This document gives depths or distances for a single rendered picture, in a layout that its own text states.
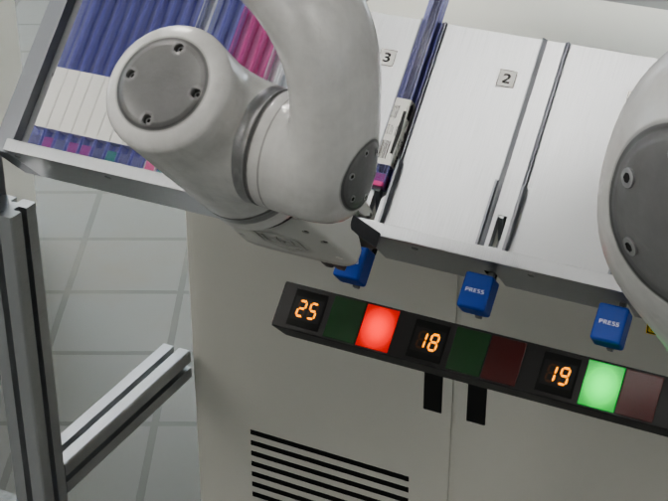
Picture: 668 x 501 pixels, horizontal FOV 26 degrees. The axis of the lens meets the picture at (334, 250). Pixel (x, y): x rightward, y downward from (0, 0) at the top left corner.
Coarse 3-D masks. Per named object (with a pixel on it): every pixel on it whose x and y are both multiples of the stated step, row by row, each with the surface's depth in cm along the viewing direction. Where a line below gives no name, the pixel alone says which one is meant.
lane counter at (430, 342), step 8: (424, 320) 118; (416, 328) 118; (424, 328) 117; (432, 328) 117; (440, 328) 117; (448, 328) 117; (416, 336) 117; (424, 336) 117; (432, 336) 117; (440, 336) 117; (416, 344) 117; (424, 344) 117; (432, 344) 117; (440, 344) 116; (408, 352) 117; (416, 352) 117; (424, 352) 117; (432, 352) 116; (440, 352) 116; (424, 360) 117; (432, 360) 116
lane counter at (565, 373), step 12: (552, 360) 113; (564, 360) 113; (576, 360) 112; (540, 372) 113; (552, 372) 113; (564, 372) 112; (576, 372) 112; (540, 384) 113; (552, 384) 112; (564, 384) 112; (564, 396) 112
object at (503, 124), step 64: (384, 64) 125; (448, 64) 123; (512, 64) 121; (576, 64) 119; (640, 64) 117; (384, 128) 123; (448, 128) 121; (512, 128) 119; (576, 128) 117; (384, 192) 121; (448, 192) 119; (512, 192) 117; (576, 192) 116; (576, 256) 114
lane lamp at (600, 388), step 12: (588, 372) 112; (600, 372) 112; (612, 372) 111; (624, 372) 111; (588, 384) 112; (600, 384) 111; (612, 384) 111; (588, 396) 111; (600, 396) 111; (612, 396) 111; (600, 408) 111; (612, 408) 110
